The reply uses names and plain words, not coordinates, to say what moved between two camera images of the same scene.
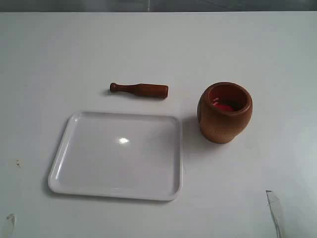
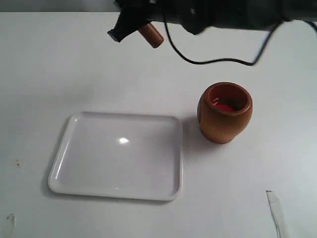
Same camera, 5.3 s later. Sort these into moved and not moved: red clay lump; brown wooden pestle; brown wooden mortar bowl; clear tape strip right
Moved: brown wooden pestle
Not moved: brown wooden mortar bowl; clear tape strip right; red clay lump
